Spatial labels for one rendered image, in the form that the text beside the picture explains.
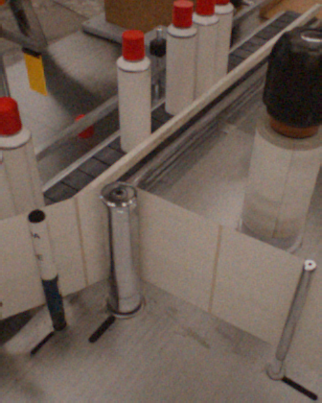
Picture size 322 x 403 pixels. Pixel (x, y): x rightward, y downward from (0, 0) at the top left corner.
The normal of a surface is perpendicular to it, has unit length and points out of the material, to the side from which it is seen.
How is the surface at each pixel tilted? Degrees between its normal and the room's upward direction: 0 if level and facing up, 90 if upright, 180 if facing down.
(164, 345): 0
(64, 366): 0
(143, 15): 90
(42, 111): 0
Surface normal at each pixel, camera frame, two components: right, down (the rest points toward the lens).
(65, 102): 0.01, -0.75
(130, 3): -0.61, 0.52
